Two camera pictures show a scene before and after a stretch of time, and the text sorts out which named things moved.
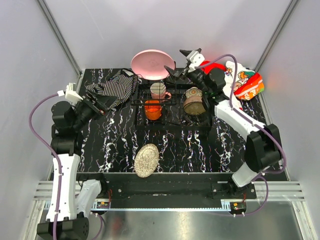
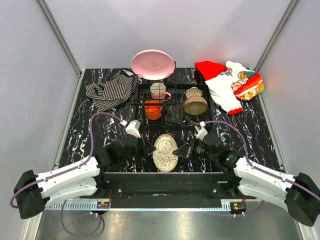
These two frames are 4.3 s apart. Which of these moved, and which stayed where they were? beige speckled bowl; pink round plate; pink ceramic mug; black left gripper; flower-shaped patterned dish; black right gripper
Moved: black right gripper; black left gripper
Stayed: pink ceramic mug; beige speckled bowl; pink round plate; flower-shaped patterned dish
